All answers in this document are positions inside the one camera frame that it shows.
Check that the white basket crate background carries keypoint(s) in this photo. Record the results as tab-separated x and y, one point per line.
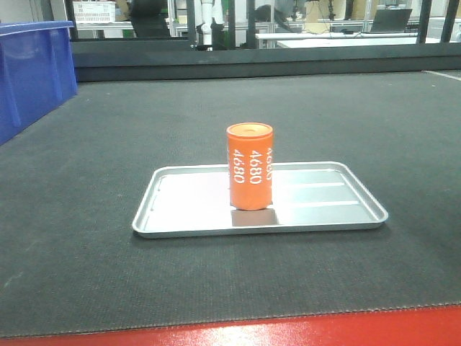
99	12

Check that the blue bin on conveyor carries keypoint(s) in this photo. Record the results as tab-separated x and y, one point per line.
37	72

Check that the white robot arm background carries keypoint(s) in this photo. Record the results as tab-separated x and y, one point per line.
209	22

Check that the silver metal tray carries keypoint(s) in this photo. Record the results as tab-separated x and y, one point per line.
304	196

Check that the white background workbench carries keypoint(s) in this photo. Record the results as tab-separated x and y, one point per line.
332	39

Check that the black conveyor belt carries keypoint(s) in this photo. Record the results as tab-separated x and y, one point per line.
72	183

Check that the orange cylindrical capacitor 4680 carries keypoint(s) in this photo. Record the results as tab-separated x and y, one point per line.
250	158

